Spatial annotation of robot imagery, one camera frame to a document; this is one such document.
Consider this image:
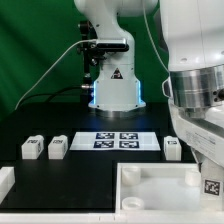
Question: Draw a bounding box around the white U-shaped obstacle fence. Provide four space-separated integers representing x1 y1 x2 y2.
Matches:
0 166 224 224

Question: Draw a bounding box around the black cable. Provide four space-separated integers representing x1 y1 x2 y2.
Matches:
16 86 84 108

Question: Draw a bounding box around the white square tabletop part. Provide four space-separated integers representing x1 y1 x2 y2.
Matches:
115 163 224 213

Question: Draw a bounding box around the white sheet with fiducial tags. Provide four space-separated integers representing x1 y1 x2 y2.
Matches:
70 132 160 151

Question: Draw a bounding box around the white cable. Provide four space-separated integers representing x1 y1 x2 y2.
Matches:
14 38 98 111

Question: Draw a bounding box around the black camera on stand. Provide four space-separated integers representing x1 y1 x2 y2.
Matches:
77 20 99 85

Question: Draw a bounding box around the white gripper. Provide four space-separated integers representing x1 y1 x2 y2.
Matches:
168 100 224 167

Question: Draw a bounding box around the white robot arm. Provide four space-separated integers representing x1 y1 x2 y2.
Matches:
74 0 224 167

